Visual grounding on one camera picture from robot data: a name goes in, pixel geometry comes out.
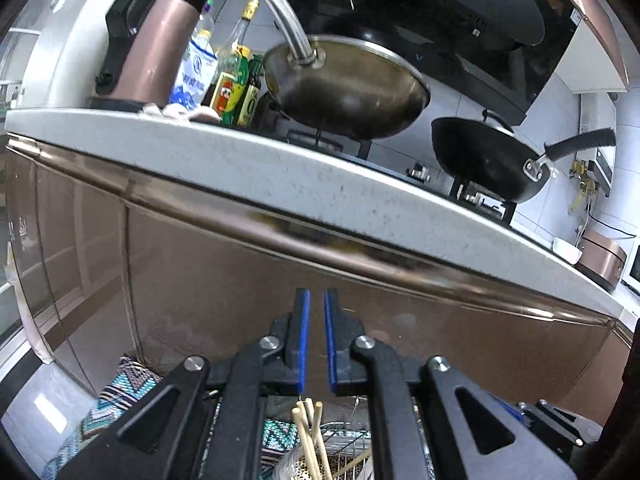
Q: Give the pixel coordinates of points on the dark soy sauce bottle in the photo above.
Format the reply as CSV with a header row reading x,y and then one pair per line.
x,y
246,112

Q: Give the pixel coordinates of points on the white bowl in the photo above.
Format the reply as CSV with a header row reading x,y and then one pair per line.
x,y
566,251

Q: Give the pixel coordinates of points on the garlic cloves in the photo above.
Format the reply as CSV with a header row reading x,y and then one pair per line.
x,y
179,113

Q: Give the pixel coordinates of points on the white box appliance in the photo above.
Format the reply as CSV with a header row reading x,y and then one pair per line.
x,y
67,56

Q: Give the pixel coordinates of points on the blue white salt bag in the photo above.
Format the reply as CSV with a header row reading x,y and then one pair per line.
x,y
196,71

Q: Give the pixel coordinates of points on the steel wok with handle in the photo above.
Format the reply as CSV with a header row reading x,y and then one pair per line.
x,y
343,85

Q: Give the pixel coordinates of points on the brown cabinets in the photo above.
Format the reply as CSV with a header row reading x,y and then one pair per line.
x,y
592,61
111,262

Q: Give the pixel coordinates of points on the brown lower cabinets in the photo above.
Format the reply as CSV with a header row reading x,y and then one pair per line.
x,y
111,262

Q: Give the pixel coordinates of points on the green yellow sauce bottle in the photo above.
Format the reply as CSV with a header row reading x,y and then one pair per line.
x,y
228,84

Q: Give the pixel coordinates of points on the white plastic bag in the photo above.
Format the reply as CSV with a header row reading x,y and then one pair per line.
x,y
32,332

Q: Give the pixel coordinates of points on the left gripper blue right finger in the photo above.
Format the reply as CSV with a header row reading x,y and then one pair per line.
x,y
338,341

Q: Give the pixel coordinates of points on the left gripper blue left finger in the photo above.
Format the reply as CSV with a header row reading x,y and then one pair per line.
x,y
296,347

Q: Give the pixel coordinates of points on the black range hood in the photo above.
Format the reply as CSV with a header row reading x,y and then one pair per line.
x,y
498,53

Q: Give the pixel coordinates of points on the black wok with lid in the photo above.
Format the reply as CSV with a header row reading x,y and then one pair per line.
x,y
487,153

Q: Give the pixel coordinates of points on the black gas stove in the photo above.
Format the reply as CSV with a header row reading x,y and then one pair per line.
x,y
409,170

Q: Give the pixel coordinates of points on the brown upper cabinets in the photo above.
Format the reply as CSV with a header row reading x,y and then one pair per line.
x,y
592,61

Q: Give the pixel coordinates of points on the wire utensil holder basket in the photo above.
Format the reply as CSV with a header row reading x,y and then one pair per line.
x,y
283,456

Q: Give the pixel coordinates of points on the white microwave oven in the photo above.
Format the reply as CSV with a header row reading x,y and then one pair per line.
x,y
631,275

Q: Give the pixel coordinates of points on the rose gold rice cooker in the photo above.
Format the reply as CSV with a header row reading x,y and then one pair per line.
x,y
602,259

